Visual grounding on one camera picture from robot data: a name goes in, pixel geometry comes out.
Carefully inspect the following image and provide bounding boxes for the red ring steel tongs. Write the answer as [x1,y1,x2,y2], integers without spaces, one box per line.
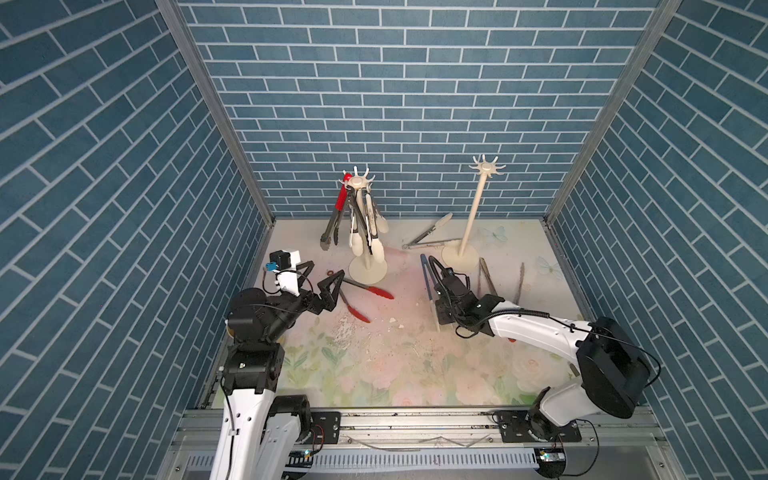
[320,172,352,251]

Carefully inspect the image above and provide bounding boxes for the black silicone tongs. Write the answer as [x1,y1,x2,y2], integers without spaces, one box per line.
[346,187,370,257]

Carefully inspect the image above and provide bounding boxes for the blue wooden tip tongs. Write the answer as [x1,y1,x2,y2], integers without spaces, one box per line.
[420,254,441,331]

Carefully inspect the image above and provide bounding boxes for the cream silicone steel tongs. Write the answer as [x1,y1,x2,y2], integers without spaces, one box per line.
[364,191,385,264]

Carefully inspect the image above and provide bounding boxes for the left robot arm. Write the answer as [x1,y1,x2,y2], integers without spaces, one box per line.
[210,260,345,479]

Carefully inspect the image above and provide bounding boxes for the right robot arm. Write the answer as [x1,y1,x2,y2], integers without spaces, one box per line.
[421,255,662,442]

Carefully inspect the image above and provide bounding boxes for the red tip grey tongs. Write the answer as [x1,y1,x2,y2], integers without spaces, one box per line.
[339,274,395,324]

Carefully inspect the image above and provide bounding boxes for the cream utensil rack left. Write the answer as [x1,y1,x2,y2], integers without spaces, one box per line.
[343,166,389,285]

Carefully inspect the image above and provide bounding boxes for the cream utensil rack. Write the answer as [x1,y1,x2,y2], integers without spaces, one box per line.
[442,154,505,272]
[343,166,389,285]

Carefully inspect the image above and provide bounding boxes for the cream utensil rack right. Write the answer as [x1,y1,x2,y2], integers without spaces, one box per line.
[442,154,505,272]

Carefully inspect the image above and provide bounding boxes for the steel tongs red handles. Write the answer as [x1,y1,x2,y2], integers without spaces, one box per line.
[479,257,526,305]

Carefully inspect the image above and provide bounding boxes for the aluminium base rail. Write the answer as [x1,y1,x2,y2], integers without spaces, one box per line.
[155,404,688,480]

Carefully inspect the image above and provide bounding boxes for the aluminium corner post right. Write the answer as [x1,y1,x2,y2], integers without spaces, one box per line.
[542,0,681,230]

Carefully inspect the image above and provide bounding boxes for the aluminium corner post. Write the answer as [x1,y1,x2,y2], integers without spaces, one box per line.
[542,0,681,230]
[156,0,275,229]

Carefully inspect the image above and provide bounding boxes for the aluminium corner post left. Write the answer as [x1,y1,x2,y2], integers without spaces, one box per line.
[156,0,275,229]

